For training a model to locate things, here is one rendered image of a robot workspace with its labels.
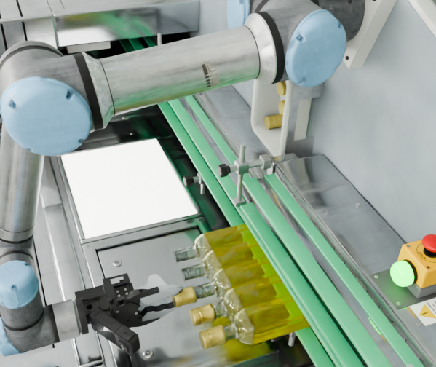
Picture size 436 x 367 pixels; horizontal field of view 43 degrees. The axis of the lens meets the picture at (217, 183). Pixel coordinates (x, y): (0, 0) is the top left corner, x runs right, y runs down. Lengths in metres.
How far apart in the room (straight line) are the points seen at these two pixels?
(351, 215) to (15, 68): 0.70
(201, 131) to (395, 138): 0.66
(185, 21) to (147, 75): 1.18
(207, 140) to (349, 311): 0.73
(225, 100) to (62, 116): 0.97
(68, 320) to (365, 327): 0.55
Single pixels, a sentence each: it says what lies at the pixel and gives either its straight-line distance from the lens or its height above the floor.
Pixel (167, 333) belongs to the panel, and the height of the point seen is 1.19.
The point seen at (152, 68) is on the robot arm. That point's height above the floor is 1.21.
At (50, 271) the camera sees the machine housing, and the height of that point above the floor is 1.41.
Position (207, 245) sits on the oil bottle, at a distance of 1.25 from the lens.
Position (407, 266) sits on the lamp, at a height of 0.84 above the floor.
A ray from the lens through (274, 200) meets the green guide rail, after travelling 1.21.
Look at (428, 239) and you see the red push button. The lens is 1.01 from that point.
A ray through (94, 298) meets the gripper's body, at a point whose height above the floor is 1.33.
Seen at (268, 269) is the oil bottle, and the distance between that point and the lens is 1.20.
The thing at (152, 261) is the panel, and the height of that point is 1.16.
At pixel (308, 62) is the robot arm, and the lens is 0.90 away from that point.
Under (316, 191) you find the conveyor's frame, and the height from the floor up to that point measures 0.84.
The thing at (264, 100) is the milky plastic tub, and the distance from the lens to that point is 1.44.
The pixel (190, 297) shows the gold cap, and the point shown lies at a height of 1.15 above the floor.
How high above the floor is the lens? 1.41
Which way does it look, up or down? 18 degrees down
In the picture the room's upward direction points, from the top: 102 degrees counter-clockwise
